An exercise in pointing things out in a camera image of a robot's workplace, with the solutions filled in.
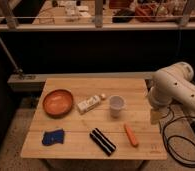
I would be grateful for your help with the blue cloth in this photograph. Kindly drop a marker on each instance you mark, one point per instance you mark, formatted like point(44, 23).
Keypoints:
point(53, 137)

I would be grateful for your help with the orange carrot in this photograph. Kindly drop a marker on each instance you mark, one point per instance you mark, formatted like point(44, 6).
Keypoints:
point(131, 136)

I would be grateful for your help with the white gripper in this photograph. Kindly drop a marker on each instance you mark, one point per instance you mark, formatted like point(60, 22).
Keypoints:
point(155, 116)

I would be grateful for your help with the diagonal metal strut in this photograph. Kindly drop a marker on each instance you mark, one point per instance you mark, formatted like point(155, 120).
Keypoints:
point(17, 69)

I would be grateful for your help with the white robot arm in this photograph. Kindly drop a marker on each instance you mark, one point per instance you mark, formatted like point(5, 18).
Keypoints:
point(171, 83)

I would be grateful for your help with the grey metal rail beam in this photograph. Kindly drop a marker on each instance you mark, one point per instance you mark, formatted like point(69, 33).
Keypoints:
point(38, 82)

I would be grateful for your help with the black striped rectangular block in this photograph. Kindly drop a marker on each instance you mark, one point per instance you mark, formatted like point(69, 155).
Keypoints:
point(102, 141)

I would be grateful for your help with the white tube with cap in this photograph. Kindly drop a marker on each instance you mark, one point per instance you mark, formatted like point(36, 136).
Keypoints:
point(90, 103)

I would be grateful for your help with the orange round bowl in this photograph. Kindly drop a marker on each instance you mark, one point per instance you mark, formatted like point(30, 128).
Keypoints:
point(58, 103)

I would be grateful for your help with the wooden table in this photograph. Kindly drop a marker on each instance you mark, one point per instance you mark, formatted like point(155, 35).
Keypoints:
point(77, 142)

